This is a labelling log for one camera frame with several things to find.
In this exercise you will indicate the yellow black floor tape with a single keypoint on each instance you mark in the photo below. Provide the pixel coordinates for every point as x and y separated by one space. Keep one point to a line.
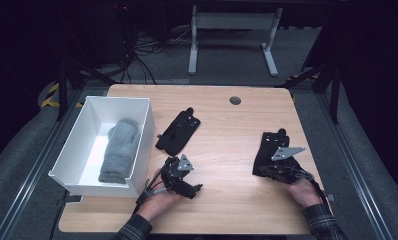
52 95

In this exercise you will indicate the person's right hand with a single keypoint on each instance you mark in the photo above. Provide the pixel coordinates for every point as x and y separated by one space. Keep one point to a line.
305 193

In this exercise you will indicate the black metal stand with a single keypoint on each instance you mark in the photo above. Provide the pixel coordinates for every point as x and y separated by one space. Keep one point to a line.
335 90
63 90

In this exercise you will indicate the white desk frame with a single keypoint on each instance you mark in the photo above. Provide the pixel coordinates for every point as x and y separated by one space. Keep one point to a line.
233 21

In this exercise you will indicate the person's left hand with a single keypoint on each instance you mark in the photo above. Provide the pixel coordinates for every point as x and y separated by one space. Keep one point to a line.
155 203

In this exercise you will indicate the grey table bracket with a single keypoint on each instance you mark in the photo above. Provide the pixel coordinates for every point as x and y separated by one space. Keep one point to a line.
330 197

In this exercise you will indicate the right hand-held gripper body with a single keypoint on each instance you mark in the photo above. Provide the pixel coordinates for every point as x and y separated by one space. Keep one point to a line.
287 166

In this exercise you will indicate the aluminium floor rail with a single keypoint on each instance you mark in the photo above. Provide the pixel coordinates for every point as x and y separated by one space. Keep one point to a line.
37 166
353 166

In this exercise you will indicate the black glove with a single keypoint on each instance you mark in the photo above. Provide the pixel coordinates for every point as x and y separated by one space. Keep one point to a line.
178 133
267 150

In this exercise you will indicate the grey round table grommet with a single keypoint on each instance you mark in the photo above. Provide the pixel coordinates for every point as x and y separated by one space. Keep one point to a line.
235 100

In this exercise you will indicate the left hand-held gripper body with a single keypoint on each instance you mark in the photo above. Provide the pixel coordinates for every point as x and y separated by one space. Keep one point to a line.
175 178

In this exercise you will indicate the white box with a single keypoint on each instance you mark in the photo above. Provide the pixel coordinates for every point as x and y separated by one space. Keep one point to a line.
87 150

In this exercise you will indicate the grey mitten with label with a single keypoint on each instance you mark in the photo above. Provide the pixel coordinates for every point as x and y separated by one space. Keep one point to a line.
120 146

